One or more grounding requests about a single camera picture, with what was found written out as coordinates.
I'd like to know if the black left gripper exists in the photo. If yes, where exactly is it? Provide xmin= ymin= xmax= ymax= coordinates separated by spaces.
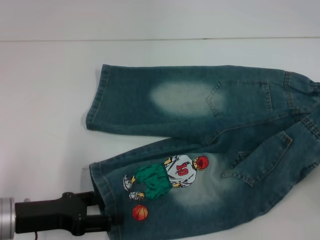
xmin=14 ymin=190 xmax=125 ymax=235

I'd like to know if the blue denim shorts basketball print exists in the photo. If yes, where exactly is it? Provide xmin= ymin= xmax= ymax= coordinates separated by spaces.
xmin=83 ymin=64 xmax=320 ymax=240

